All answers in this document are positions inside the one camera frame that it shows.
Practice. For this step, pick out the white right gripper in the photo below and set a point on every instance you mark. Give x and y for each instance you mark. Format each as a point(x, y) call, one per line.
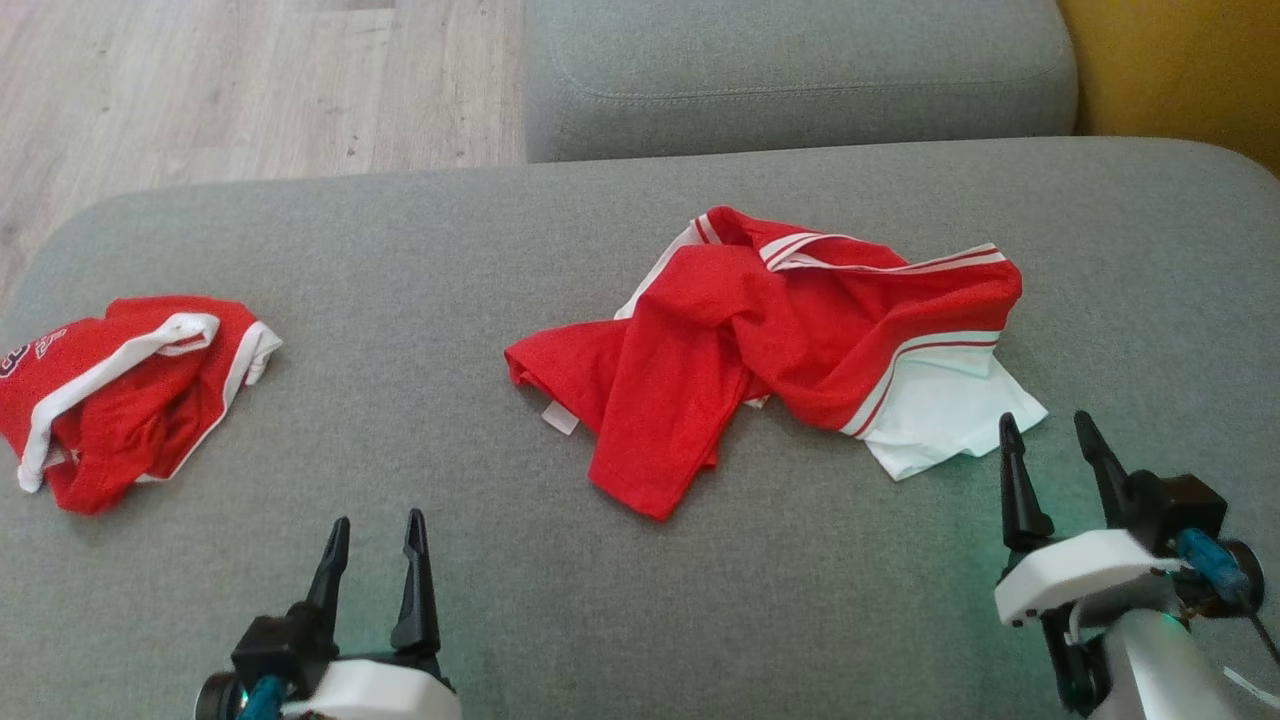
point(1080, 570)

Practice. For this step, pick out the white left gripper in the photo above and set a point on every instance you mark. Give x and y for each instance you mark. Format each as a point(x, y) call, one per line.
point(380, 695)

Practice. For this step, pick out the red shorts white waistband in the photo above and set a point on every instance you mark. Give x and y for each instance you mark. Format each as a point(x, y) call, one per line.
point(130, 420)

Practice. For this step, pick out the red and white shirt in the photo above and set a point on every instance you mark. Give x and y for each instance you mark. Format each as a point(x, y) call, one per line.
point(800, 340)

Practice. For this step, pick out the large grey sofa seat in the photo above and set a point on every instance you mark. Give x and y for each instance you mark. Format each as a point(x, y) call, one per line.
point(450, 300)

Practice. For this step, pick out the yellow sofa backrest cushion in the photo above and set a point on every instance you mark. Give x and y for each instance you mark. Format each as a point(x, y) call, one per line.
point(1180, 70)

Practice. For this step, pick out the grey sofa seat cushion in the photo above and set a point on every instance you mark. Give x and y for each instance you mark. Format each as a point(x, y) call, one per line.
point(800, 70)

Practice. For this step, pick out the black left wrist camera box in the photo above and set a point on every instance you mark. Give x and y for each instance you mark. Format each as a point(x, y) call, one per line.
point(275, 645)

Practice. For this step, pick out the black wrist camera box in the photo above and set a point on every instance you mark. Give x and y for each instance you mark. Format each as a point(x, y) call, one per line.
point(1180, 505)
point(275, 645)

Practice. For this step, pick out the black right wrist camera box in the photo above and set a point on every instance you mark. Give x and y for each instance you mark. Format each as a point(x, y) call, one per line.
point(1180, 505)

